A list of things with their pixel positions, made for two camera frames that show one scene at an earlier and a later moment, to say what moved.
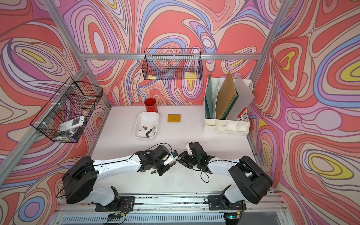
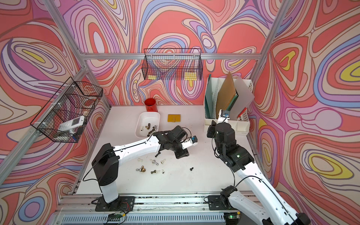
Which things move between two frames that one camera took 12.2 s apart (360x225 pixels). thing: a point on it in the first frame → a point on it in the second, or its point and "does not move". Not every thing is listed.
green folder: (209, 99) does not move
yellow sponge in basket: (190, 76) does not move
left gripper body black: (159, 165) → (176, 147)
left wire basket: (63, 118) does not move
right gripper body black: (189, 161) → (212, 130)
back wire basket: (172, 64) does not move
